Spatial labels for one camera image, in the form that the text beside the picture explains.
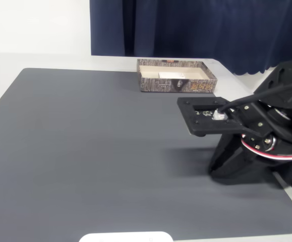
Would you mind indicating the dark grey desk mat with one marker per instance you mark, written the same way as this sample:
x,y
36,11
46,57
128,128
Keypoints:
x,y
85,151

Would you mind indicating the bark-patterned cardboard box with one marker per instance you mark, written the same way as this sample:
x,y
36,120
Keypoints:
x,y
161,85

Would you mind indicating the white rectangular eraser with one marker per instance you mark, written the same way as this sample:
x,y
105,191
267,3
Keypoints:
x,y
171,75

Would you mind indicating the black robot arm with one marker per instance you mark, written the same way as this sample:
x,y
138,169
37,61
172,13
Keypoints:
x,y
284,75

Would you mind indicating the white rounded plastic device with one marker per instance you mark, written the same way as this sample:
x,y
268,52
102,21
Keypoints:
x,y
125,237

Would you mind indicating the navy blue curtain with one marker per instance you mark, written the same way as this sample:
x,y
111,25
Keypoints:
x,y
186,27

